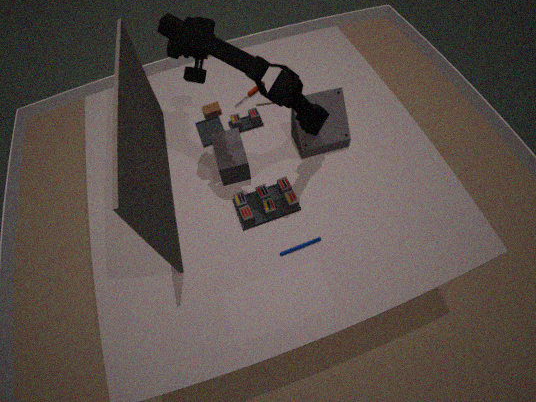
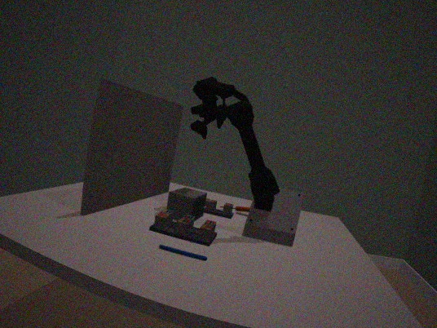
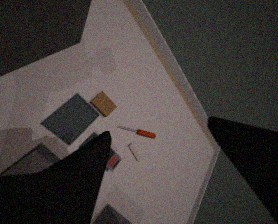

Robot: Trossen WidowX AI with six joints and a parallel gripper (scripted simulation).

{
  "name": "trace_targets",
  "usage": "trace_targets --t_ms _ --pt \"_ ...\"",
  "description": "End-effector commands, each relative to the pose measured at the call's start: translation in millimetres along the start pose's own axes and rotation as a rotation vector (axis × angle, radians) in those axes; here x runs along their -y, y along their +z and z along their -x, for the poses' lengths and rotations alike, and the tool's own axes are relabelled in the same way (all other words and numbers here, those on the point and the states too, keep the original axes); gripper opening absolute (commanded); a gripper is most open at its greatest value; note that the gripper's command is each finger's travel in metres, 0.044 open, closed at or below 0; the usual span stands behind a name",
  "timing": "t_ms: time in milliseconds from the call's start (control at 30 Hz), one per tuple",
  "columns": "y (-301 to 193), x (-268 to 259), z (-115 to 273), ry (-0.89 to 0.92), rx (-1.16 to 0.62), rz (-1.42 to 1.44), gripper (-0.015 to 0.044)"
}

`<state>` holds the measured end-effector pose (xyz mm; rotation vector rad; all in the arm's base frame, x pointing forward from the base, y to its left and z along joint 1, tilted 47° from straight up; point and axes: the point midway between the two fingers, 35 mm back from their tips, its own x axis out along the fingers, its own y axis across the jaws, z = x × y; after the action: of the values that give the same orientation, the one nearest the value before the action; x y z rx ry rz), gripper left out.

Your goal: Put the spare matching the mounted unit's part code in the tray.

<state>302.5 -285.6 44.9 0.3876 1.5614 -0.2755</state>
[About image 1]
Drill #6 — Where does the dark blue thin bar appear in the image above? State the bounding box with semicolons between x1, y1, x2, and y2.
280;237;321;256

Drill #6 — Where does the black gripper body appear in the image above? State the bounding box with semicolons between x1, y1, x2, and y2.
183;16;215;84

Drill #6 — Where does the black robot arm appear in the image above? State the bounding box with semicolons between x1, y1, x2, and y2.
157;13;329;136

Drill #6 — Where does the red-handled screwdriver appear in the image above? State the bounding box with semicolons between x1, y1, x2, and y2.
235;86;259;106

